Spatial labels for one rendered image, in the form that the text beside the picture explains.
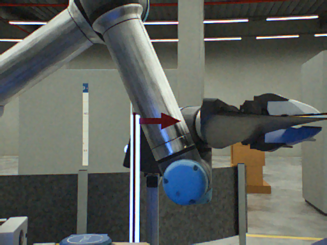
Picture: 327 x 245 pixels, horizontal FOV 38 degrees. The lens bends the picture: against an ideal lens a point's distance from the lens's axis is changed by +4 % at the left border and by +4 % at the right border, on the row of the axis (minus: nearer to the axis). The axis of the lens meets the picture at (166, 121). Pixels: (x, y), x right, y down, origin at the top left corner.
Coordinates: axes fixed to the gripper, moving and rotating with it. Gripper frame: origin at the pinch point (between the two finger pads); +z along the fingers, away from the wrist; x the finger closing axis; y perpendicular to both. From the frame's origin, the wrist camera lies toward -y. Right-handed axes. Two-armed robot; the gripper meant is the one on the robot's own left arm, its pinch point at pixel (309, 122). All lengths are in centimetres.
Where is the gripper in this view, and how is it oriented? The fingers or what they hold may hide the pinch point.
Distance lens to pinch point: 71.0
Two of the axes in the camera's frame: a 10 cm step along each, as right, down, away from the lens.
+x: -0.9, 9.9, -0.8
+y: 8.2, 1.2, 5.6
